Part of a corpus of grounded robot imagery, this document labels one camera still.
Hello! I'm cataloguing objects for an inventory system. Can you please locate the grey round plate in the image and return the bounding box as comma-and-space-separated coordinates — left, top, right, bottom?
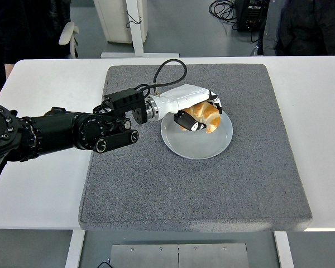
160, 107, 234, 160

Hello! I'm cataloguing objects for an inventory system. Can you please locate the person in dark jacket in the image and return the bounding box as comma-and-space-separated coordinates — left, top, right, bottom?
258, 0, 335, 56

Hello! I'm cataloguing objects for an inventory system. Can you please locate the black floor cables bundle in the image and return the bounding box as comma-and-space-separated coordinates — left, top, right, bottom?
208, 0, 240, 31

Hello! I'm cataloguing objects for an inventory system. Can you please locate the grey felt mat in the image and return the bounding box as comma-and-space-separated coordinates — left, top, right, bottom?
78, 63, 313, 232

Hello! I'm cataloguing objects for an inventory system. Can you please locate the white desk frame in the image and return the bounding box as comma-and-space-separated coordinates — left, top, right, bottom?
100, 0, 180, 59

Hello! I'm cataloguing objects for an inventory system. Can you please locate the person in dark clothes with lanyard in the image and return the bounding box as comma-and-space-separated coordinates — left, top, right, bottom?
0, 0, 73, 102

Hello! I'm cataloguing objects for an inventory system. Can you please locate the croissant bread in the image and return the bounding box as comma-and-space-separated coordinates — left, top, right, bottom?
183, 100, 222, 133

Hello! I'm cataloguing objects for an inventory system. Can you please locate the black electronic box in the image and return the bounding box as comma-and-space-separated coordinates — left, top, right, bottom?
236, 0, 270, 32

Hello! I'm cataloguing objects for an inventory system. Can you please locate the black cable on desk frame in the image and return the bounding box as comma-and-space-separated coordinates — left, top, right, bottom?
125, 13, 142, 28

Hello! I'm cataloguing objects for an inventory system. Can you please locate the white cabinet panel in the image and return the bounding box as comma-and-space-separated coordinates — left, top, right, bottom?
93, 0, 149, 44

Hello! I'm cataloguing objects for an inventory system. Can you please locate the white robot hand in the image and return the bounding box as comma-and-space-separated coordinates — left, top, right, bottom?
155, 83, 223, 132

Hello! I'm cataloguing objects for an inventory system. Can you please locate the white table leg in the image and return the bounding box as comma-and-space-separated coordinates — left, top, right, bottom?
273, 231, 295, 268
64, 230, 86, 268

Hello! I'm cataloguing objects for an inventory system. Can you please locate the white chair armrest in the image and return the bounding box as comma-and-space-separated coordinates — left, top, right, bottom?
58, 21, 80, 59

